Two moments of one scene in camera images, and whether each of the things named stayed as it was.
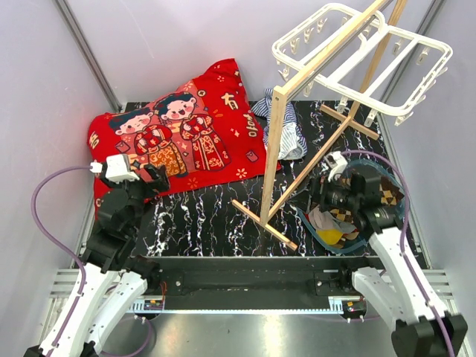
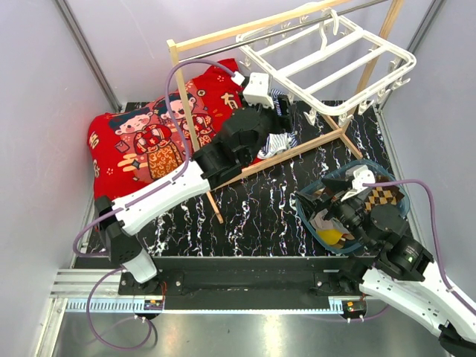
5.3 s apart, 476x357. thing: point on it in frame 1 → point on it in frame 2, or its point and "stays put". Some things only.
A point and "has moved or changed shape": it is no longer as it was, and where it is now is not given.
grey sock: [325, 220] stays put
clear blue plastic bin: [353, 204] stays put
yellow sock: [330, 236] stays put
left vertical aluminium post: [88, 52] stays put
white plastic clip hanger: [375, 67] has moved or changed shape
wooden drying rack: [267, 222] → [192, 41]
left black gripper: [160, 184] → [285, 123]
